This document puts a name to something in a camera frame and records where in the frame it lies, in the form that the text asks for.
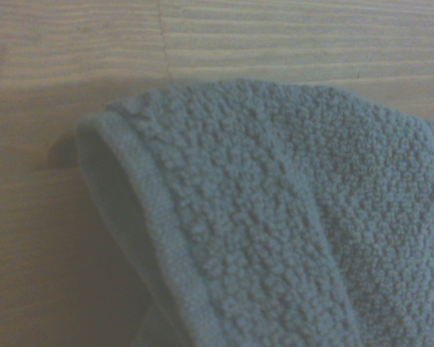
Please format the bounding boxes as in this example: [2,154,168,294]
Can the grey-green terry towel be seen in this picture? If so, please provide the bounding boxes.
[74,77,434,347]

